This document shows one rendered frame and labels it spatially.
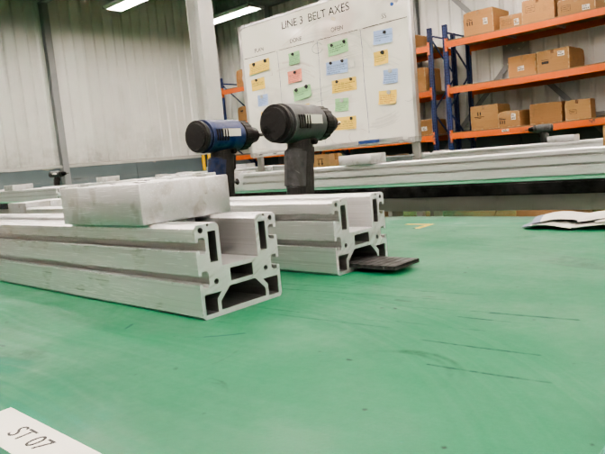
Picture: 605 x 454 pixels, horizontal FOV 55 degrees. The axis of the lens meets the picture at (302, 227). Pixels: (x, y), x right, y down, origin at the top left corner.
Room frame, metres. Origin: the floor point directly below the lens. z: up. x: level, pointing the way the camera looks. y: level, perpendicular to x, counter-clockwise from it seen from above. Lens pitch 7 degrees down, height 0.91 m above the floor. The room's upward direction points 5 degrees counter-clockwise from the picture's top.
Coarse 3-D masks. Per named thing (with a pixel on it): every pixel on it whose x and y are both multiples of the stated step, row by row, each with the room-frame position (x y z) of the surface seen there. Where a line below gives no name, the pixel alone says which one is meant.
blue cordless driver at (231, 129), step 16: (192, 128) 1.06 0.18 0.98; (208, 128) 1.05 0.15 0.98; (224, 128) 1.08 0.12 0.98; (240, 128) 1.12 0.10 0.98; (192, 144) 1.06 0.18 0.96; (208, 144) 1.05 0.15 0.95; (224, 144) 1.08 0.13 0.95; (240, 144) 1.12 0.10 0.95; (208, 160) 1.08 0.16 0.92; (224, 160) 1.09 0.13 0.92
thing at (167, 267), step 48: (0, 240) 0.80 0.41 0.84; (48, 240) 0.73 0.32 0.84; (96, 240) 0.64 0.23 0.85; (144, 240) 0.56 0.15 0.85; (192, 240) 0.51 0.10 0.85; (240, 240) 0.57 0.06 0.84; (48, 288) 0.71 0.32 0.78; (96, 288) 0.63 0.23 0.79; (144, 288) 0.57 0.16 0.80; (192, 288) 0.51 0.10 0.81; (240, 288) 0.59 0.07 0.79
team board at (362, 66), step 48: (336, 0) 4.01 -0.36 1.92; (384, 0) 3.76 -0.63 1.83; (240, 48) 4.64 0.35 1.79; (288, 48) 4.32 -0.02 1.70; (336, 48) 4.03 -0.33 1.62; (384, 48) 3.78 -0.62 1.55; (288, 96) 4.34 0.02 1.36; (336, 96) 4.05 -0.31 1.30; (384, 96) 3.79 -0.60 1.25; (336, 144) 4.07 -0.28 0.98; (384, 144) 3.81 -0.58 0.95
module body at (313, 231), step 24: (288, 216) 0.71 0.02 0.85; (312, 216) 0.68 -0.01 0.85; (336, 216) 0.66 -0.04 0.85; (360, 216) 0.71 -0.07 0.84; (288, 240) 0.71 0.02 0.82; (312, 240) 0.67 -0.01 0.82; (336, 240) 0.65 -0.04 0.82; (360, 240) 0.70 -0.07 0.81; (384, 240) 0.72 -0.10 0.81; (288, 264) 0.70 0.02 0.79; (312, 264) 0.67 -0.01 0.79; (336, 264) 0.65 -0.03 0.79
